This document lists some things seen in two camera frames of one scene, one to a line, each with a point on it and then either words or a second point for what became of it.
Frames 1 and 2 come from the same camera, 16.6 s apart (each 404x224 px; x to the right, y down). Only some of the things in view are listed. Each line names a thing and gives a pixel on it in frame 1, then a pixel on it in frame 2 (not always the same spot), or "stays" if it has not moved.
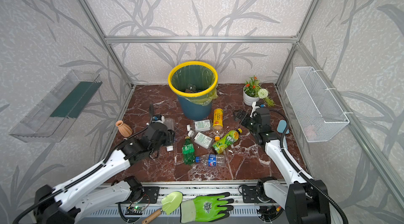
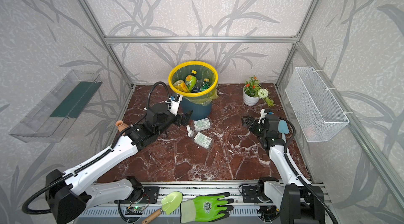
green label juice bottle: (231, 137) to (191, 80)
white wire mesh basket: (316, 112) stays
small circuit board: (134, 210) stays
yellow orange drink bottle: (218, 119) to (181, 85)
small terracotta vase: (123, 129) stays
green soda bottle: (188, 152) to (205, 85)
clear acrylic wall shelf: (51, 119) stays
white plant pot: (248, 100) stays
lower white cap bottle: (201, 139) stays
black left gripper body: (170, 134) to (181, 119)
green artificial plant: (252, 88) stays
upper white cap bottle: (200, 125) stays
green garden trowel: (169, 203) stays
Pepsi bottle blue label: (211, 160) to (196, 88)
